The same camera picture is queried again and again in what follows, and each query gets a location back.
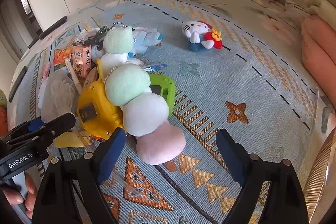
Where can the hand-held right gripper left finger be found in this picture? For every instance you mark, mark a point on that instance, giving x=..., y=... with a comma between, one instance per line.
x=113, y=155

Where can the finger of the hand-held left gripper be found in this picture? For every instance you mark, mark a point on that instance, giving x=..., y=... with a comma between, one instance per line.
x=35, y=124
x=59, y=124

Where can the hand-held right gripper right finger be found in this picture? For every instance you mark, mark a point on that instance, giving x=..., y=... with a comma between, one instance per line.
x=229, y=158

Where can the clear plastic bag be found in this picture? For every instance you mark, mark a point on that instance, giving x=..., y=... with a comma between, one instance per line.
x=57, y=92

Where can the yellow plastic toy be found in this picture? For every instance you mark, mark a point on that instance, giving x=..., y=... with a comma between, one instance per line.
x=97, y=98

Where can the white pen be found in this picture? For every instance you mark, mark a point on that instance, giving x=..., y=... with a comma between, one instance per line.
x=74, y=79

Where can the green white pink dango plush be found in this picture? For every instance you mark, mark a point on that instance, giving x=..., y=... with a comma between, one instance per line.
x=145, y=113

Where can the pink carton box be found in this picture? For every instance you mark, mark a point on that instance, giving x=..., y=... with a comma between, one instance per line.
x=81, y=61

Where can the orange snack packet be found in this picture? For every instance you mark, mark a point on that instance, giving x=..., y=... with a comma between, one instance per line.
x=61, y=54

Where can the green toy case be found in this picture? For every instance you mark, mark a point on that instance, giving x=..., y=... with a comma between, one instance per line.
x=164, y=82

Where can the ribbed glass plate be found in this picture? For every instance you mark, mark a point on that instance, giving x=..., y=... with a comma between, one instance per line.
x=320, y=174

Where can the white floral pouch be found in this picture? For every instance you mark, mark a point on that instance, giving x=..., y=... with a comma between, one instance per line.
x=85, y=33

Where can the blue pen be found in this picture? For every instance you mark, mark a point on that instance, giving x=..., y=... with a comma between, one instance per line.
x=157, y=67

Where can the small green white plush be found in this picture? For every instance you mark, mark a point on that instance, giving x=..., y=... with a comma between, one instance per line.
x=118, y=40

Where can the blue alien plush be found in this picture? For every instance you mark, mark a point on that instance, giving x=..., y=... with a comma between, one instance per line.
x=147, y=39

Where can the person's left hand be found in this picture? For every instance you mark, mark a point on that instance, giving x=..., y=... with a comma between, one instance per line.
x=31, y=197

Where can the yellow paper packet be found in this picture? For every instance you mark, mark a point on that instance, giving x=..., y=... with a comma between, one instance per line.
x=69, y=139

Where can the clear plastic sleeve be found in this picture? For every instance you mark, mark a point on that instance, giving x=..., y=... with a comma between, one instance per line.
x=128, y=184

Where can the pink oval trinket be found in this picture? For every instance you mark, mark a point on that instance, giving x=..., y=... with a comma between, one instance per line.
x=90, y=77

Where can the blue patterned rug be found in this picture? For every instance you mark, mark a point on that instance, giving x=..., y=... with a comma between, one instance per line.
x=210, y=82

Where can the black key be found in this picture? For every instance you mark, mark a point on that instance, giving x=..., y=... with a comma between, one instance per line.
x=85, y=42

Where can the folded pink blanket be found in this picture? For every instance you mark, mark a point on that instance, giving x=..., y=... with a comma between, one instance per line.
x=317, y=56

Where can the white cat plush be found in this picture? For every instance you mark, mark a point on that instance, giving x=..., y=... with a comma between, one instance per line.
x=193, y=28

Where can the floral pillow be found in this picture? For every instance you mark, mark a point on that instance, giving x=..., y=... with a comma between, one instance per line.
x=288, y=14

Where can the folded cream blanket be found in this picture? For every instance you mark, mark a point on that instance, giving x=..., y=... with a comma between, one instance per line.
x=323, y=6

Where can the black frame bar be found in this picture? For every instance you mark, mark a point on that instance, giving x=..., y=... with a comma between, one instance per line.
x=18, y=83
x=53, y=27

